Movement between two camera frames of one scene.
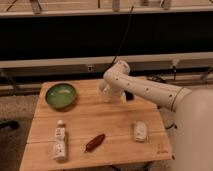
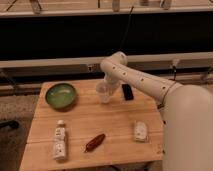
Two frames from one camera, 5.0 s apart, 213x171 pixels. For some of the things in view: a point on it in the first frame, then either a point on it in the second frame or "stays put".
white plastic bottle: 60,141 stays put
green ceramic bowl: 60,96 stays put
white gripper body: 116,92 → 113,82
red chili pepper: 93,144 stays put
